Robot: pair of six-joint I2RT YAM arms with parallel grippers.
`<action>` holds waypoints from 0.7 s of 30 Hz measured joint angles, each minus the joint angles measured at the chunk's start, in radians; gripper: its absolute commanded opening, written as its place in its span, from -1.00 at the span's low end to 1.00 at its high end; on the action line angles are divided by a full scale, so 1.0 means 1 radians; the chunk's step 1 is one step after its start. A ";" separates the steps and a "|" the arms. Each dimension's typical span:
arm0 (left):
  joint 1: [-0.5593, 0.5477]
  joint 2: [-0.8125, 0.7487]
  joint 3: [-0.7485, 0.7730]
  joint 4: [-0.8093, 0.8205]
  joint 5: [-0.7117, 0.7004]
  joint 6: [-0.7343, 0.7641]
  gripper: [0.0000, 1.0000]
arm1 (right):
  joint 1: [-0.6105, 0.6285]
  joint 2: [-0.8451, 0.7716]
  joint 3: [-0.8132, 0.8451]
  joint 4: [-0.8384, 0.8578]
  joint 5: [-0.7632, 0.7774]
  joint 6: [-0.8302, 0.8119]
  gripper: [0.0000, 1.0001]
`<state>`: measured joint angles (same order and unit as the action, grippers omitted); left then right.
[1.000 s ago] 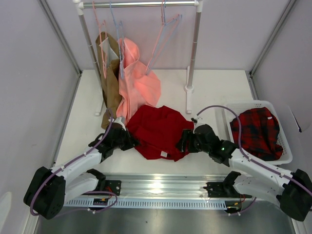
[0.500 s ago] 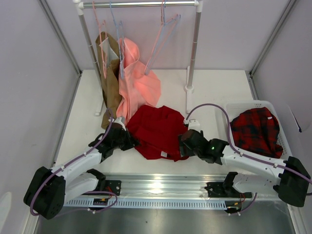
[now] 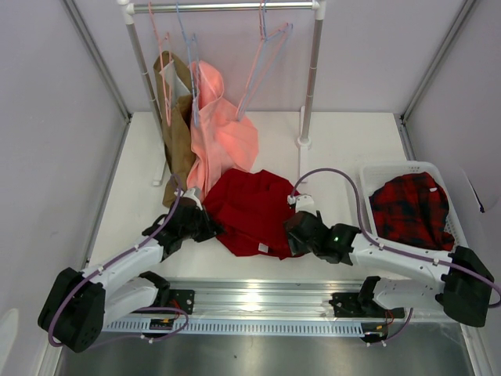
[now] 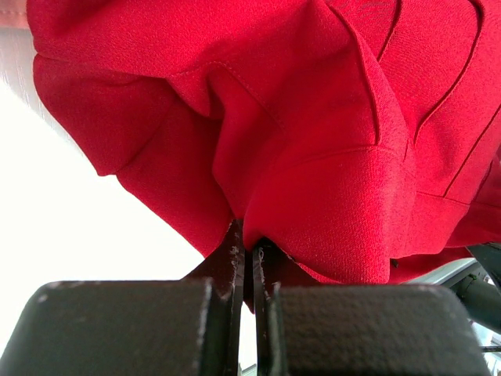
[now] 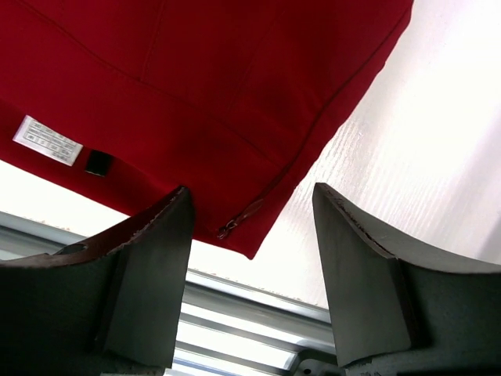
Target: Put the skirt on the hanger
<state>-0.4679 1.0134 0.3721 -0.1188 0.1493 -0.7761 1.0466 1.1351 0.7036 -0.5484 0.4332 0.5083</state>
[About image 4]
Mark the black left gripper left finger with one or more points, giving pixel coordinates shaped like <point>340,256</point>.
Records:
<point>144,327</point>

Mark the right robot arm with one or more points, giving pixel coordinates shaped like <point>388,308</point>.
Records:
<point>479,290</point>

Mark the red skirt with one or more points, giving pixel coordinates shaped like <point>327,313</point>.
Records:
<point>360,137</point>

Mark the salmon pink garment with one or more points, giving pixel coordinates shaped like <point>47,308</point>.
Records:
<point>13,14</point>

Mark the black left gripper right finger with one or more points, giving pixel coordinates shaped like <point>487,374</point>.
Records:
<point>308,328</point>

